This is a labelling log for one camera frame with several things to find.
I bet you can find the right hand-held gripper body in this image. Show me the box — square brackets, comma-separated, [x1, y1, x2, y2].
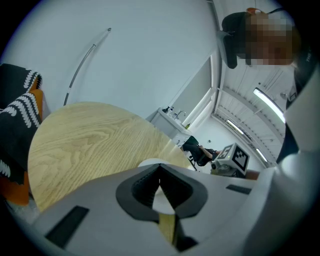
[210, 142, 251, 179]

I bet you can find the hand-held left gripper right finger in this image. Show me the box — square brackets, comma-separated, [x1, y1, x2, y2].
[159, 163, 276, 256]

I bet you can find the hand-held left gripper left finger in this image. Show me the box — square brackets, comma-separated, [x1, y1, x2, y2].
[27, 163, 173, 256]

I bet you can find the person's right forearm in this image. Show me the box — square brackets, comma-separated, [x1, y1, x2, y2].
[245, 169, 260, 181]

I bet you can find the round wooden table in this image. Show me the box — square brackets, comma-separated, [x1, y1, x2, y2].
[27, 101, 198, 245]

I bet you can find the long ceiling light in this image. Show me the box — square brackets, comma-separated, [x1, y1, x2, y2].
[255, 147, 269, 163]
[225, 119, 245, 135]
[252, 87, 286, 124]

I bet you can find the black office chair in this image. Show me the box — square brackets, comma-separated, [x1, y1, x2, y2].
[181, 135, 222, 168]

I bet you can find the grey window blind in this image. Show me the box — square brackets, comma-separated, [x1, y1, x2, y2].
[166, 58, 213, 127]

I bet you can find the white sink cabinet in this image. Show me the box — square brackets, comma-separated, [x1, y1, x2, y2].
[146, 107, 195, 151]

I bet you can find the orange sofa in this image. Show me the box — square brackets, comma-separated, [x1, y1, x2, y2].
[0, 74, 45, 206]

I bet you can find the person's black shirt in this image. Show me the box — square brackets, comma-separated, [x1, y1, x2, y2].
[275, 42, 317, 165]

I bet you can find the person's head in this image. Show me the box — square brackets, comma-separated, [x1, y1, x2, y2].
[245, 12, 294, 66]

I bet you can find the thin metal floor lamp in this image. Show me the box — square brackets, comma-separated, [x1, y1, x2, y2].
[63, 27, 112, 107]

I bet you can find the black head camera mount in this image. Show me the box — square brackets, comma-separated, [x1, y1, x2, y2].
[221, 11, 251, 70]

